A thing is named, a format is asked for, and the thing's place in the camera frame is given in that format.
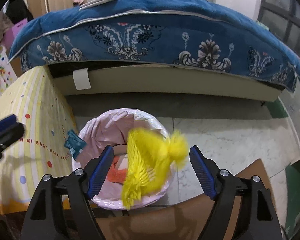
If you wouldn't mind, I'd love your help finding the cardboard sheet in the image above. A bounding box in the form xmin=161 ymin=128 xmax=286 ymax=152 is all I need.
xmin=90 ymin=158 xmax=278 ymax=240

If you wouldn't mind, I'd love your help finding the pink-lined trash bin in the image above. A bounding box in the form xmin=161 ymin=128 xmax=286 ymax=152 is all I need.
xmin=72 ymin=108 xmax=173 ymax=210

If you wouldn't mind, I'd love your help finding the yellow foam fruit net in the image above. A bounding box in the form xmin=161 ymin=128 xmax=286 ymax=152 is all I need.
xmin=121 ymin=127 xmax=189 ymax=210

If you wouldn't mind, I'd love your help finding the blue floral blanket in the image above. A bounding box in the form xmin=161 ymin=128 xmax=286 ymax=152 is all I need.
xmin=9 ymin=0 xmax=300 ymax=92

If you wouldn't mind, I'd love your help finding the dark framed window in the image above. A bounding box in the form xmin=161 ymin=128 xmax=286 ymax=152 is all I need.
xmin=257 ymin=0 xmax=300 ymax=57

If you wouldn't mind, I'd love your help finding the yellow striped tablecloth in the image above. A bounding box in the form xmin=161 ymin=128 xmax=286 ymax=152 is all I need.
xmin=0 ymin=66 xmax=77 ymax=215

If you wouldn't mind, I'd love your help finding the white label on bed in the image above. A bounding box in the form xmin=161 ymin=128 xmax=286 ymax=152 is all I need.
xmin=72 ymin=68 xmax=91 ymax=90

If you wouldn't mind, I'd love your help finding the black hanging coat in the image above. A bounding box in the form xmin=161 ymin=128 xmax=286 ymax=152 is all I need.
xmin=5 ymin=0 xmax=33 ymax=25

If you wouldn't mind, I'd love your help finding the teal snack wrapper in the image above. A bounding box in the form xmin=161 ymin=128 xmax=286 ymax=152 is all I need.
xmin=64 ymin=129 xmax=87 ymax=160

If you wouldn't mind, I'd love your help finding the polka dot white cabinet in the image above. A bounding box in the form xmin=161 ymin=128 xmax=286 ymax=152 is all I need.
xmin=0 ymin=44 xmax=18 ymax=106

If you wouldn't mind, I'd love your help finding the grey upholstered bed frame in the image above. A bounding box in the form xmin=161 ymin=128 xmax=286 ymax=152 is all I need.
xmin=49 ymin=0 xmax=285 ymax=102

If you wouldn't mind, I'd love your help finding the purple plastic basket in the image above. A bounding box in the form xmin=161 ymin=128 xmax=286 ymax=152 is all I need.
xmin=3 ymin=18 xmax=27 ymax=47

